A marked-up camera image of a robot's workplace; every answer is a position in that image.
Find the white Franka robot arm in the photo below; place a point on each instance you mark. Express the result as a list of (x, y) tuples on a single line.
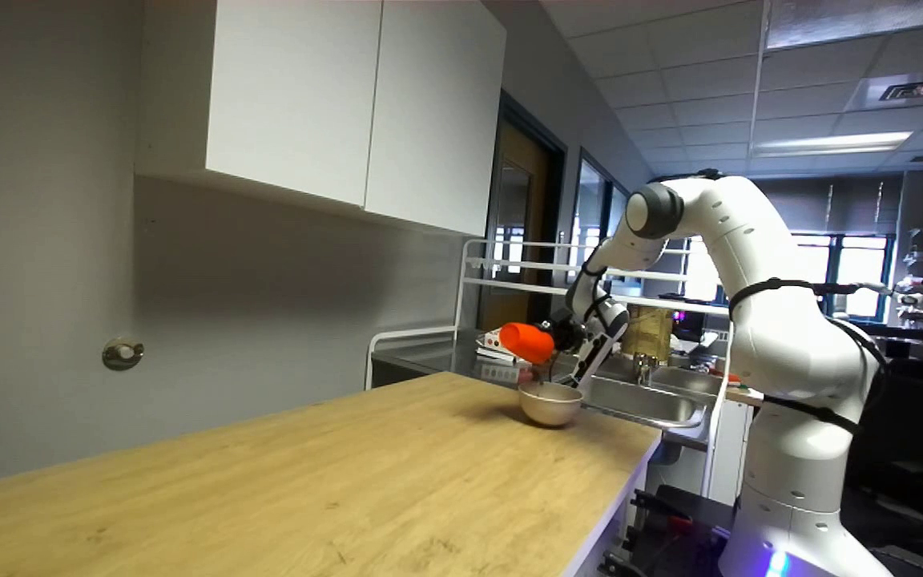
[(783, 355)]

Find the bright office window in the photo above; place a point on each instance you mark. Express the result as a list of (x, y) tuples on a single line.
[(846, 275)]

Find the stainless steel sink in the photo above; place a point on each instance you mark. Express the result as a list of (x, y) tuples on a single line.
[(648, 406)]

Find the round metal wall fitting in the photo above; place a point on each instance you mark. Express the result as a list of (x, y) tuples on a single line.
[(122, 355)]

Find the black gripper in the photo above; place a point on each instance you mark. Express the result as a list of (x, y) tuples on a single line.
[(594, 336)]

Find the rectangular ceiling light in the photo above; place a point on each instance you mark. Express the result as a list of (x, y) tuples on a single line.
[(835, 141)]

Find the black equipment under table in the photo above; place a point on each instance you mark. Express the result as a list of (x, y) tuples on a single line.
[(668, 533)]

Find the brown paper bag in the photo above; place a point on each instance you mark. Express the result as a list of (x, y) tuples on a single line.
[(648, 336)]

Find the orange plastic cup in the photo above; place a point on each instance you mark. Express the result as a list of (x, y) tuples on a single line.
[(528, 341)]

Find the black office chair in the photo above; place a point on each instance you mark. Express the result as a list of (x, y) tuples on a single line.
[(915, 449)]

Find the brown wooden door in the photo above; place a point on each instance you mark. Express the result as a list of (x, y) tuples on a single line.
[(515, 229)]

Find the ceiling air vent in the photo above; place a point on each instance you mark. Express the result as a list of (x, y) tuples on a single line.
[(903, 92)]

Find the grey white bowl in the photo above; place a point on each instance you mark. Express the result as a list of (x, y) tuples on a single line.
[(548, 403)]

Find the stack of red white boxes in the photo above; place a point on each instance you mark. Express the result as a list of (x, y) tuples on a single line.
[(495, 358)]

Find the white wall cabinet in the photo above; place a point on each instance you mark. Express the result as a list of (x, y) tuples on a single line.
[(352, 99)]

